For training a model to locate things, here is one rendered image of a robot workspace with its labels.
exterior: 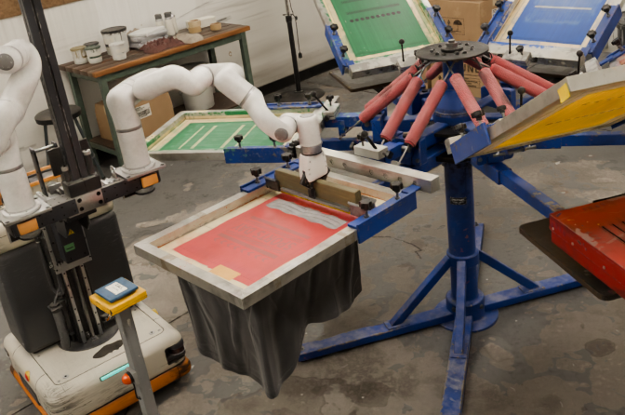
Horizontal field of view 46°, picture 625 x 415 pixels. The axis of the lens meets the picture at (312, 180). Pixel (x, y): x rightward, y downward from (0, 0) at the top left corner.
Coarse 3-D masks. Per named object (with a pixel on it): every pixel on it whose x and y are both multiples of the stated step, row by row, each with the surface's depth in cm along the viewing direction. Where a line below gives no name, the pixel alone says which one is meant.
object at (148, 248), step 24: (264, 192) 279; (384, 192) 259; (192, 216) 261; (216, 216) 265; (144, 240) 248; (168, 240) 252; (336, 240) 231; (168, 264) 233; (192, 264) 229; (288, 264) 221; (312, 264) 225; (216, 288) 216; (240, 288) 212; (264, 288) 212
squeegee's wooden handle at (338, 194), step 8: (280, 168) 273; (280, 176) 272; (288, 176) 269; (296, 176) 266; (280, 184) 274; (288, 184) 270; (296, 184) 267; (320, 184) 257; (328, 184) 254; (336, 184) 253; (304, 192) 265; (320, 192) 259; (328, 192) 255; (336, 192) 252; (344, 192) 249; (352, 192) 246; (360, 192) 247; (328, 200) 257; (336, 200) 254; (344, 200) 251; (352, 200) 248
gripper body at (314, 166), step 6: (300, 156) 254; (306, 156) 253; (312, 156) 254; (318, 156) 255; (324, 156) 258; (300, 162) 255; (306, 162) 253; (312, 162) 254; (318, 162) 256; (324, 162) 258; (300, 168) 256; (306, 168) 254; (312, 168) 255; (318, 168) 257; (324, 168) 259; (300, 174) 257; (306, 174) 255; (312, 174) 256; (318, 174) 258; (324, 174) 260; (312, 180) 257
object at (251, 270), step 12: (336, 216) 255; (348, 216) 253; (300, 228) 250; (312, 228) 248; (324, 228) 247; (312, 240) 241; (324, 240) 240; (288, 252) 235; (300, 252) 234; (216, 264) 234; (228, 264) 233; (240, 264) 232; (252, 264) 231; (264, 264) 230; (276, 264) 229; (240, 276) 225; (252, 276) 224
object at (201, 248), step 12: (264, 204) 271; (300, 204) 267; (312, 204) 266; (240, 216) 264; (252, 216) 263; (264, 216) 262; (276, 216) 261; (288, 216) 259; (216, 228) 258; (228, 228) 257; (192, 240) 252; (204, 240) 251; (180, 252) 245; (192, 252) 244; (204, 252) 243; (216, 252) 241; (228, 252) 240; (204, 264) 235
